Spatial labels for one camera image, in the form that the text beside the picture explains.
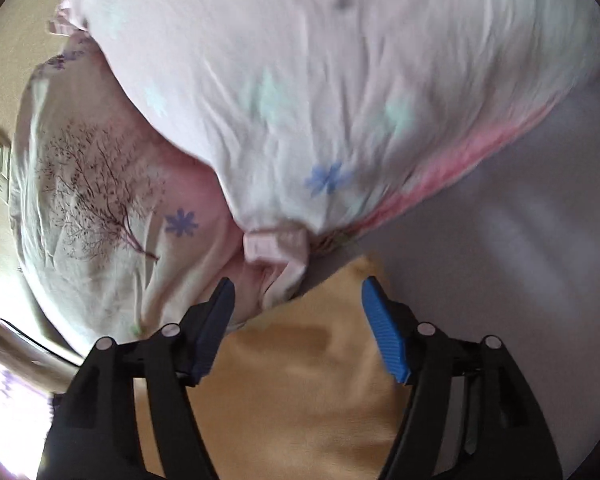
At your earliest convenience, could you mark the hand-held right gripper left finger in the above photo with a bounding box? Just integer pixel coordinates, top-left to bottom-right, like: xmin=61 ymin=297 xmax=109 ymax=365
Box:
xmin=36 ymin=277 xmax=236 ymax=480

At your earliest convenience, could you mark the tan small garment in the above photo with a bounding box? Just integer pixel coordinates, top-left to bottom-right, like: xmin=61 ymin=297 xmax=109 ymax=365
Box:
xmin=133 ymin=254 xmax=414 ymax=480

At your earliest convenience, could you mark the white floral pillow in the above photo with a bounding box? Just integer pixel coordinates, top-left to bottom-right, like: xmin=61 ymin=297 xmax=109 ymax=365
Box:
xmin=49 ymin=0 xmax=600 ymax=311

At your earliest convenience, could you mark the white tree print pillow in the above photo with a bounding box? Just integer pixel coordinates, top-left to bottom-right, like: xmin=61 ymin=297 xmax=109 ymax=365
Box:
xmin=9 ymin=40 xmax=261 ymax=339

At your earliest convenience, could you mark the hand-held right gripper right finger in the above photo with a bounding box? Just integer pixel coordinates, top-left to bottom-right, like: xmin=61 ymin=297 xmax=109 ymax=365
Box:
xmin=361 ymin=276 xmax=564 ymax=480

